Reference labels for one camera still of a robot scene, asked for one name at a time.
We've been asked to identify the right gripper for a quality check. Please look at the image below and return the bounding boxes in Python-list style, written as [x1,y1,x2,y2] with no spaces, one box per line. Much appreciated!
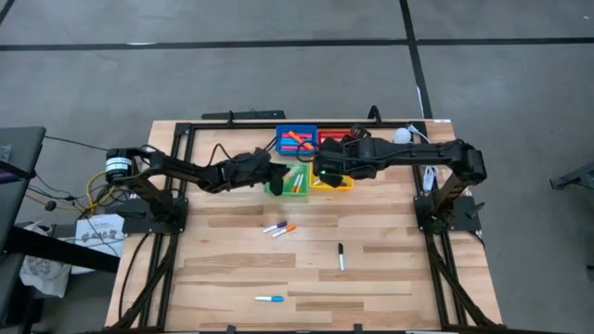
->
[315,136,377,189]

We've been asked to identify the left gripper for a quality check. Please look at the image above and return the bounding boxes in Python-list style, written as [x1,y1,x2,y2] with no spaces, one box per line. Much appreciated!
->
[222,148,290,197]

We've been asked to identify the orange Sharpie highlighter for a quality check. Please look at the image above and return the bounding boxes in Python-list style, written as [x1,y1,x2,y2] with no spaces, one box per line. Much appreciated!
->
[287,130,316,152]

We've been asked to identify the yellow plastic basket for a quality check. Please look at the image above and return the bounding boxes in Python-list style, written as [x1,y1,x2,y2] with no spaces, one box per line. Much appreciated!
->
[308,161,355,192]

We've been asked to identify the green plastic basket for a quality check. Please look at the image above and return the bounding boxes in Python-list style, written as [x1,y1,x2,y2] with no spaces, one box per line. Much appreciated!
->
[264,161,310,197]

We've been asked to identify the red plastic basket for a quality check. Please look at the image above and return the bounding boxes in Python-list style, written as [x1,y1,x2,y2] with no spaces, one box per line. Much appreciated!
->
[317,129,352,145]

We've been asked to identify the blue plastic basket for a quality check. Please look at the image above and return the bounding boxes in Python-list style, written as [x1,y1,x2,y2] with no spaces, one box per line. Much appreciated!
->
[275,124,319,157]

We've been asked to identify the black power strip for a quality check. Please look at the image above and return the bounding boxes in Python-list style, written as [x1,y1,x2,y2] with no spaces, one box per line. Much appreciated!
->
[200,109,287,121]

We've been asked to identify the black floor stand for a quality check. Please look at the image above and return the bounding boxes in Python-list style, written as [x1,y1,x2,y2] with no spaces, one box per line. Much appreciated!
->
[549,161,594,191]

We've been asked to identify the white plastic bag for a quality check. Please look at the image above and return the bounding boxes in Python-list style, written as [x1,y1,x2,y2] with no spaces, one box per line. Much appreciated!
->
[19,253,71,299]

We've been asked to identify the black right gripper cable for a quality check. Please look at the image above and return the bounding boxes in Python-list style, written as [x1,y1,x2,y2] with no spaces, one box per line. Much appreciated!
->
[296,138,322,163]

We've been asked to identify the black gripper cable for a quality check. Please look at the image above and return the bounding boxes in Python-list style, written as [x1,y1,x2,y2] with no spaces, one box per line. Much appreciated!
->
[296,138,322,163]
[206,142,242,168]

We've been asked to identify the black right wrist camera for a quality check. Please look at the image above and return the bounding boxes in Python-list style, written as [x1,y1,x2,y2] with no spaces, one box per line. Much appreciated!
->
[347,123,372,141]

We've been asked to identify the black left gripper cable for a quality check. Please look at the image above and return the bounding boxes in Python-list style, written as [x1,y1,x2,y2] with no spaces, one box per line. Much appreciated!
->
[206,142,242,168]

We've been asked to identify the white coiled cable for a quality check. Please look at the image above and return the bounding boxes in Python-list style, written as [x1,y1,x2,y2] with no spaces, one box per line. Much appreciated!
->
[407,122,441,194]

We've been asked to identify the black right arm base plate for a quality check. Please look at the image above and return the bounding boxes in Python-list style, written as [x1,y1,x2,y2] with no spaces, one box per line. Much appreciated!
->
[415,193,484,233]

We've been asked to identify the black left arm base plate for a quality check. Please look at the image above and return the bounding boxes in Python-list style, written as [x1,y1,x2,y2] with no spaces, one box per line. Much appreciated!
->
[105,198,189,235]

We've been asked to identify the yellow floor cable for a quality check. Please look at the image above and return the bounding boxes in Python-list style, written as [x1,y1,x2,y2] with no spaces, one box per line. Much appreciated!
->
[85,170,118,215]

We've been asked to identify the black floor cables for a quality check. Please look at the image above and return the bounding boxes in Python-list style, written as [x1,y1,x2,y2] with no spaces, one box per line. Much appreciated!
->
[27,134,145,214]

